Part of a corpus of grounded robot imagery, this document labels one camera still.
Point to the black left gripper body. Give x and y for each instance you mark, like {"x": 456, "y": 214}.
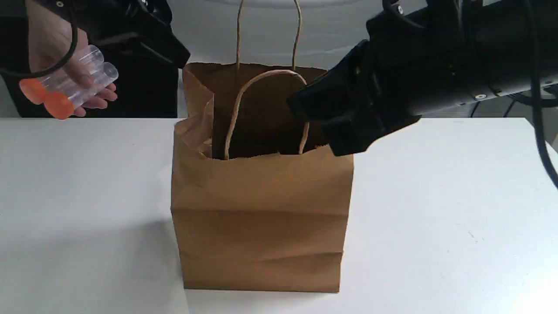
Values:
{"x": 133, "y": 27}

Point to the brown paper bag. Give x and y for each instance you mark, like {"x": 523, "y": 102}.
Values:
{"x": 259, "y": 202}

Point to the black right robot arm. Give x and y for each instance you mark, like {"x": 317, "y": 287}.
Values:
{"x": 498, "y": 52}

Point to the person's bare hand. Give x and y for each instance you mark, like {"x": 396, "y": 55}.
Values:
{"x": 49, "y": 38}

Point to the clear tube orange cap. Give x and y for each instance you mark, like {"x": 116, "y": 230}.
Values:
{"x": 88, "y": 59}
{"x": 62, "y": 104}

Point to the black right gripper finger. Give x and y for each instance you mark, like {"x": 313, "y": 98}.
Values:
{"x": 340, "y": 91}
{"x": 356, "y": 132}

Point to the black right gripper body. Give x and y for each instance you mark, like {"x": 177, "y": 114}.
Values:
{"x": 412, "y": 65}

